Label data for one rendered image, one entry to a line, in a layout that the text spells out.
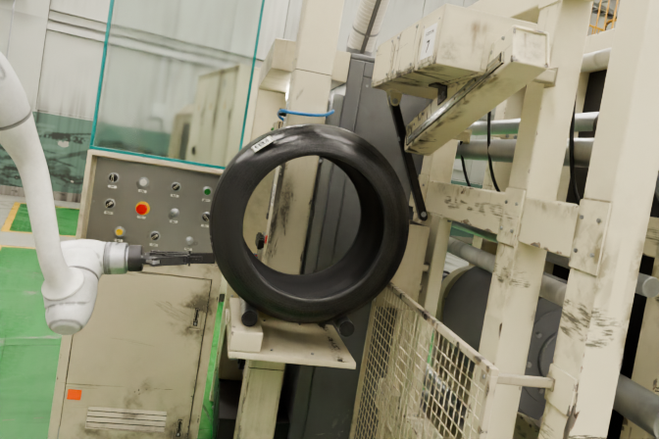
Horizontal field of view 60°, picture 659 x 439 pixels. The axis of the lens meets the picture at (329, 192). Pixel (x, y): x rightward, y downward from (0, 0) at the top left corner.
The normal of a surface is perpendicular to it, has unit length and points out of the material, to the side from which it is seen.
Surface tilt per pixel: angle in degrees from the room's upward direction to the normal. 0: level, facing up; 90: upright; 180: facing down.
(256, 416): 90
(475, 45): 90
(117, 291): 90
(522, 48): 72
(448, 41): 90
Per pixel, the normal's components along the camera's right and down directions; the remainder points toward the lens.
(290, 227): 0.18, 0.08
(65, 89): 0.43, 0.11
